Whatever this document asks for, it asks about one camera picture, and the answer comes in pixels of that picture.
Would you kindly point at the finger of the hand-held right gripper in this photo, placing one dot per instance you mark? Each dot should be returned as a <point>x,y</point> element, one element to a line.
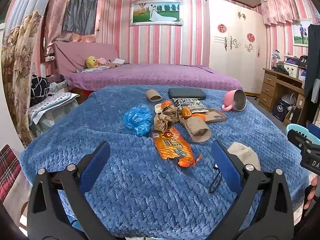
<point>297,138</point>
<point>315,131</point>

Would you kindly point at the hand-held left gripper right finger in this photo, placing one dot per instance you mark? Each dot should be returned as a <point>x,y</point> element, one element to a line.
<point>226,166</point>

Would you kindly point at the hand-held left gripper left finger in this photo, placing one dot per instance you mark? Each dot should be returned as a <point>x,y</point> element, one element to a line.
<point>95,165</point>

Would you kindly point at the light blue plastic basket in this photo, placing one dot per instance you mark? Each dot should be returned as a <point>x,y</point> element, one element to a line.
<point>293,128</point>

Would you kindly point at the orange peel piece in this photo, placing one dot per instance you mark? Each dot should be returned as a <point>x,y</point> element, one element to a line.
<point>198,116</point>

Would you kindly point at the brown paper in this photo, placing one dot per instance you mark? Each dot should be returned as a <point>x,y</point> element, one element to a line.
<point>166,121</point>

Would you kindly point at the person's right hand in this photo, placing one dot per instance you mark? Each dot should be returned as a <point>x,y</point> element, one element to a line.
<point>312,192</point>

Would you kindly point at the white tissue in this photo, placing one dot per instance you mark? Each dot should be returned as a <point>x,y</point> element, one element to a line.
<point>243,153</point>

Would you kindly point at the brown cardboard box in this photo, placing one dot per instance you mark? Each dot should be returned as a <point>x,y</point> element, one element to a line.
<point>292,116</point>

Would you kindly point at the blue fleece blanket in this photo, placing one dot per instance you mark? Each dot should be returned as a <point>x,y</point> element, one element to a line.
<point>125,180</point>

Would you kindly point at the dark blue box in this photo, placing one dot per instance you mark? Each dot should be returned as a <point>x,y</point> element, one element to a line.
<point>279,110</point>

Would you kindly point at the white fan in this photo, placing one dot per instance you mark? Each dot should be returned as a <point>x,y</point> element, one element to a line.
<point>287,101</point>

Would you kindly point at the large flattened cardboard tube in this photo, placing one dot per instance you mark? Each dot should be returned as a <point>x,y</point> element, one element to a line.
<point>198,130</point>

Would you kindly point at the tan phone case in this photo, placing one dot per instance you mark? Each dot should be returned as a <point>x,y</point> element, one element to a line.
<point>215,116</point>

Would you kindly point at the orange snack wrapper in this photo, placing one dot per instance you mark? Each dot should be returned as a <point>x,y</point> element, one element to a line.
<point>173,146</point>

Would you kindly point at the wooden desk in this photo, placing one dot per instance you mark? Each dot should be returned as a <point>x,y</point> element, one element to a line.
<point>270,85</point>

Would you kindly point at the blue plastic bag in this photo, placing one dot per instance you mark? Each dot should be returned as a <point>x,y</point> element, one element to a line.
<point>137,120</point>

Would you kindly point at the white storage box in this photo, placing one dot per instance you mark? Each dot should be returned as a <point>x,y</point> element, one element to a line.
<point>291,71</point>

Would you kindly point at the pink steel mug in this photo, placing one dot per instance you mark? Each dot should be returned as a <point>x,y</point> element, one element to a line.
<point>231,99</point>

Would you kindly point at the partly peeled orange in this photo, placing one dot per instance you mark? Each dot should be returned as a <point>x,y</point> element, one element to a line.
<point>185,112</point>

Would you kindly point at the dark hanging jacket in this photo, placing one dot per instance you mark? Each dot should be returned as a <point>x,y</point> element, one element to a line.
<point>313,62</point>

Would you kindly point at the black printed bag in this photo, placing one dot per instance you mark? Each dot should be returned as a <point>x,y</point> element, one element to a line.
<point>303,61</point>

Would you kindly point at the patterned black white packet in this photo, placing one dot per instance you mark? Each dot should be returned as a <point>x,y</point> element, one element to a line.
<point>191,103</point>

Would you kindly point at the dark clothes pile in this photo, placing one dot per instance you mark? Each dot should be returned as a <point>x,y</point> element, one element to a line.
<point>278,68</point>

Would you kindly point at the polka dot cloth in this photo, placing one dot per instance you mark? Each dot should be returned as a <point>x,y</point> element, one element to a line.
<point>53,100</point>

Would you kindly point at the black phone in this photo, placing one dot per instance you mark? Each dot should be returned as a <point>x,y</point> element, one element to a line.
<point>186,93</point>

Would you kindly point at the desk lamp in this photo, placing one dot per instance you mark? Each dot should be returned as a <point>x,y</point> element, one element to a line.
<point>275,56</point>

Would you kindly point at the whole orange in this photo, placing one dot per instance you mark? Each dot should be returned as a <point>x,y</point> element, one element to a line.
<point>167,103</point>

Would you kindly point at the red plaid cloth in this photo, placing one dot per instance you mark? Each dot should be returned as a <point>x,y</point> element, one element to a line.
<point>8,170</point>

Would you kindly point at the small flattened cardboard tube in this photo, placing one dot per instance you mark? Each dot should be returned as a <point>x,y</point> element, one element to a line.
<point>153,95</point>

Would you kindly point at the black white patterned pillow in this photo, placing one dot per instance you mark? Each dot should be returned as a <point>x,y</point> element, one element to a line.
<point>40,87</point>

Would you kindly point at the framed couple photo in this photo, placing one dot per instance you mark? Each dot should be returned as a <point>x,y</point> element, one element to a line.
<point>301,33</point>

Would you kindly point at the white wardrobe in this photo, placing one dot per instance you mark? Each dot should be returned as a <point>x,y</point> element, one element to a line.
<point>232,62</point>

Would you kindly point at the yellow duck plush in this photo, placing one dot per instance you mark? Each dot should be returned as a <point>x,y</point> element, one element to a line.
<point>91,62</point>

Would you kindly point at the pink cloth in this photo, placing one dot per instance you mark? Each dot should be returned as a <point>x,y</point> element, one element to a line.
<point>102,60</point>

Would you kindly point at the white folded clothes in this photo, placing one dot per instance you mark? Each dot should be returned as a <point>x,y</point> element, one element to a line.
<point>118,60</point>

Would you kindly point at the purple dotted bed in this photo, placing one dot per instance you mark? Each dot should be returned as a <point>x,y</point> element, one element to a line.
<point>162,75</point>

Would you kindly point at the pink covered headboard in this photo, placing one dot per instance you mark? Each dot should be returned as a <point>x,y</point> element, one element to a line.
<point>75,55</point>

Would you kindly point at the white power strip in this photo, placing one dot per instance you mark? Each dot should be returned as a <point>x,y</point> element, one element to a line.
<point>49,58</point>

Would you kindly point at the pink floral curtain valance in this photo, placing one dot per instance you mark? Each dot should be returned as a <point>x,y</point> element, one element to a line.
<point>280,10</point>

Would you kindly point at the floral divider curtain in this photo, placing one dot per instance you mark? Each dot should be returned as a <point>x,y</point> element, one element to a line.
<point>17,55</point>

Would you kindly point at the pink satin curtain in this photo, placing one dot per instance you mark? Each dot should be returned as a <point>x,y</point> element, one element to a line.
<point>55,17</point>

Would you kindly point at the grey window curtain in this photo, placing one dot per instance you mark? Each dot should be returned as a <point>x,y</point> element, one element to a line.
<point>80,10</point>

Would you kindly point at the framed wedding picture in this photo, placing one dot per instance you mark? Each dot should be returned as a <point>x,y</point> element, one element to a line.
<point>156,12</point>

